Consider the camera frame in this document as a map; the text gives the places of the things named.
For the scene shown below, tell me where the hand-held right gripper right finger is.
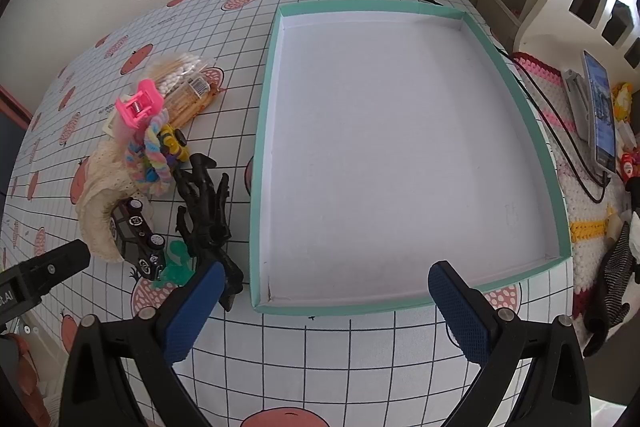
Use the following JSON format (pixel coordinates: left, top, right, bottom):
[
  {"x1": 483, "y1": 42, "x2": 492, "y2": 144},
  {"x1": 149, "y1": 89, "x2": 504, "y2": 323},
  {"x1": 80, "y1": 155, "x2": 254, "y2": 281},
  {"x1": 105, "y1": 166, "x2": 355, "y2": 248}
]
[{"x1": 428, "y1": 260, "x2": 592, "y2": 427}]

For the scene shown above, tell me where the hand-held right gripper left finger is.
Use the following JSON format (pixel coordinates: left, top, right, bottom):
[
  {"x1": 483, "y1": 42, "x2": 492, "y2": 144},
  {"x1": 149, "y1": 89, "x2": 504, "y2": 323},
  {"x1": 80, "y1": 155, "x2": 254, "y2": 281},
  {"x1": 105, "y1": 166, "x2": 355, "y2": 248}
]
[{"x1": 59, "y1": 260, "x2": 227, "y2": 427}]

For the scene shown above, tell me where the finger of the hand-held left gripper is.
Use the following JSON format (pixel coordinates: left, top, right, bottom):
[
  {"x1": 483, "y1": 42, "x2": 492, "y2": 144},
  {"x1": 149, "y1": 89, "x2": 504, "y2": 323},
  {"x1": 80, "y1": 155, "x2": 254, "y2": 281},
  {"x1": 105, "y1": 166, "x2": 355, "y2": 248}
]
[{"x1": 25, "y1": 240, "x2": 92, "y2": 297}]

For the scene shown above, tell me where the green plastic hair clip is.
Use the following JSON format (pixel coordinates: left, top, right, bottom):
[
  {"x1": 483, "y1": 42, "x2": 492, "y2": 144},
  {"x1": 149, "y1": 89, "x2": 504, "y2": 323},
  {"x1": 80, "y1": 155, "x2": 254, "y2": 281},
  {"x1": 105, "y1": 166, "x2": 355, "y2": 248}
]
[{"x1": 154, "y1": 241, "x2": 193, "y2": 288}]

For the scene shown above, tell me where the cream lace cloth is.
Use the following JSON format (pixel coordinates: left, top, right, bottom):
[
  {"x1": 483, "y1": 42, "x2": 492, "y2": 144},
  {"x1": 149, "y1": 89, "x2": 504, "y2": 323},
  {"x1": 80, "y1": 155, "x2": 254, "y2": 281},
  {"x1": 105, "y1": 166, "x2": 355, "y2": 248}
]
[{"x1": 75, "y1": 139, "x2": 151, "y2": 264}]

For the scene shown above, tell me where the black toy car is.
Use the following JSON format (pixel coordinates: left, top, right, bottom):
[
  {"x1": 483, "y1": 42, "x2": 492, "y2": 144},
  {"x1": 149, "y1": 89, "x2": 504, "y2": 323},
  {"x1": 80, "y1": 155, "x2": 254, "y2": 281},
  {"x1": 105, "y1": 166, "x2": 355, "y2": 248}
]
[{"x1": 111, "y1": 197, "x2": 168, "y2": 282}]

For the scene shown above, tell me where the pastel braided hair tie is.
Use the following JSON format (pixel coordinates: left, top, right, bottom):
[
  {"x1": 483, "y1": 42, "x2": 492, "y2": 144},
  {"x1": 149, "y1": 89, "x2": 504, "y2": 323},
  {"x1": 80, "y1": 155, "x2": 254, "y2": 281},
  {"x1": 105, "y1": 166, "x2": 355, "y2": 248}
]
[{"x1": 124, "y1": 109, "x2": 176, "y2": 198}]

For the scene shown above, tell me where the colourful toy car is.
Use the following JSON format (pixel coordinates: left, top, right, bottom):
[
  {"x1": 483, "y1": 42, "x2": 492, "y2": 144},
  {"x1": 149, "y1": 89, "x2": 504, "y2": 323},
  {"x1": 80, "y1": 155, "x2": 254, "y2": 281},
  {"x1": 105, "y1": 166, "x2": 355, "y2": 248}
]
[{"x1": 157, "y1": 123, "x2": 191, "y2": 168}]

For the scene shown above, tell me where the pink hair roller clip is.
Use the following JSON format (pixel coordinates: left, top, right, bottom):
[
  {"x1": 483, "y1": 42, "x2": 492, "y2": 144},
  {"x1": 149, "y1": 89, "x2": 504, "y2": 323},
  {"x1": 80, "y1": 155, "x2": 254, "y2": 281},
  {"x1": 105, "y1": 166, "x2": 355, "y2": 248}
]
[{"x1": 111, "y1": 78, "x2": 166, "y2": 142}]

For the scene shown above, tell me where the teal shallow cardboard tray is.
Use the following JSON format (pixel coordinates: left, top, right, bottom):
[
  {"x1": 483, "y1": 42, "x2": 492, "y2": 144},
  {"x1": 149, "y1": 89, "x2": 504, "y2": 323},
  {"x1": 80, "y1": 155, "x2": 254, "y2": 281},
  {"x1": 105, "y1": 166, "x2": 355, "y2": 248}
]
[{"x1": 248, "y1": 0, "x2": 572, "y2": 315}]

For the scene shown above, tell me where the orange snack packet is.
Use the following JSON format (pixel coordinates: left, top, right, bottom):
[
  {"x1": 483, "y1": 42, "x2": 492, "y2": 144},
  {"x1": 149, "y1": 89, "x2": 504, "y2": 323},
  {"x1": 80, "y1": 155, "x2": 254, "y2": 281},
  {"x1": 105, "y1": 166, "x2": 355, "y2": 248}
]
[{"x1": 162, "y1": 67, "x2": 226, "y2": 128}]

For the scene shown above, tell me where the bag of cotton swabs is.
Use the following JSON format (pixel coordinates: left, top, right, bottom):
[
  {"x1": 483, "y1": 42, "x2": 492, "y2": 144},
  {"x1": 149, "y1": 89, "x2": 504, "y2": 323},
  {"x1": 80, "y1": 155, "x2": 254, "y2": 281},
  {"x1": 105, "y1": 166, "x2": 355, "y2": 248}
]
[{"x1": 140, "y1": 53, "x2": 213, "y2": 95}]

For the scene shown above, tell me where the grid fruit print tablecloth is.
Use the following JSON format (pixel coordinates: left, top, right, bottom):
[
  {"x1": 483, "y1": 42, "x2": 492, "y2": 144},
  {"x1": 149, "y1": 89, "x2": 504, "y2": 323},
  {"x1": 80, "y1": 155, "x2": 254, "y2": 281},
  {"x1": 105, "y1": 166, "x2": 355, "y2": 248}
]
[{"x1": 0, "y1": 0, "x2": 576, "y2": 427}]

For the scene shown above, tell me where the black white knit glove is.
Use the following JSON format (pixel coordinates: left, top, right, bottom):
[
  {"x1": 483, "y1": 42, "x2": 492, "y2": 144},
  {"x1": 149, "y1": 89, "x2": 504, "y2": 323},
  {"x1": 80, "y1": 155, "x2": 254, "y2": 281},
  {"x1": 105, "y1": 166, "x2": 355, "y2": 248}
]
[{"x1": 582, "y1": 222, "x2": 638, "y2": 358}]

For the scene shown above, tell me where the pink white crochet blanket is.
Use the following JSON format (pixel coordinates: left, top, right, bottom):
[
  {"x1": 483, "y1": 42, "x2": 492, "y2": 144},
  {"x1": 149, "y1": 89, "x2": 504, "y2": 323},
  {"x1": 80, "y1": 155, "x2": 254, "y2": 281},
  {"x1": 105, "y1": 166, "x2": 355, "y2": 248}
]
[{"x1": 510, "y1": 52, "x2": 640, "y2": 343}]

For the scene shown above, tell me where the red edged dark panel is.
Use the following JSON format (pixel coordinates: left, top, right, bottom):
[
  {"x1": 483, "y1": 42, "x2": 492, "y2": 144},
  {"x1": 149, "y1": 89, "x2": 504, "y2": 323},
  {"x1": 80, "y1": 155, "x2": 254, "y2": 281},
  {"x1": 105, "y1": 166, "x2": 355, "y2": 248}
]
[{"x1": 0, "y1": 84, "x2": 33, "y2": 130}]

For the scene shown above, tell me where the small red bottle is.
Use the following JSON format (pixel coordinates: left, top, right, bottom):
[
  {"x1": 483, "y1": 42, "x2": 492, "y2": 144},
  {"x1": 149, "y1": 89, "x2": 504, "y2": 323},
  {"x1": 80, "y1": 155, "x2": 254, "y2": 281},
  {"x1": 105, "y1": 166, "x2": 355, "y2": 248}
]
[{"x1": 620, "y1": 149, "x2": 640, "y2": 180}]

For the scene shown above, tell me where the grey phone stand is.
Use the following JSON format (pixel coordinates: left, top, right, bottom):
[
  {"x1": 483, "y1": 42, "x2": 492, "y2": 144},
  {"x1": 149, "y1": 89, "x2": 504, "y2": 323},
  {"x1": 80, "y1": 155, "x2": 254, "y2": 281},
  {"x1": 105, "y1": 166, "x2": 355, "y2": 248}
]
[{"x1": 562, "y1": 68, "x2": 593, "y2": 140}]

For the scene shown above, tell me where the smartphone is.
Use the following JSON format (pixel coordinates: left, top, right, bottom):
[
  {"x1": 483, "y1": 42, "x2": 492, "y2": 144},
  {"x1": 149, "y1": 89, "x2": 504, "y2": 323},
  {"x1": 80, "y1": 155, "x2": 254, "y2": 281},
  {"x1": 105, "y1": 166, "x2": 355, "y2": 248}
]
[{"x1": 582, "y1": 50, "x2": 617, "y2": 172}]

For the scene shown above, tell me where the yellow toy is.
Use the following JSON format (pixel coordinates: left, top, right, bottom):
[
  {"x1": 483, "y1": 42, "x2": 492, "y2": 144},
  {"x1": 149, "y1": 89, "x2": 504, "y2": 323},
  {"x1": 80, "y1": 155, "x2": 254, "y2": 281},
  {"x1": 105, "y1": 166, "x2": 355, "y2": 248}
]
[{"x1": 612, "y1": 82, "x2": 636, "y2": 122}]

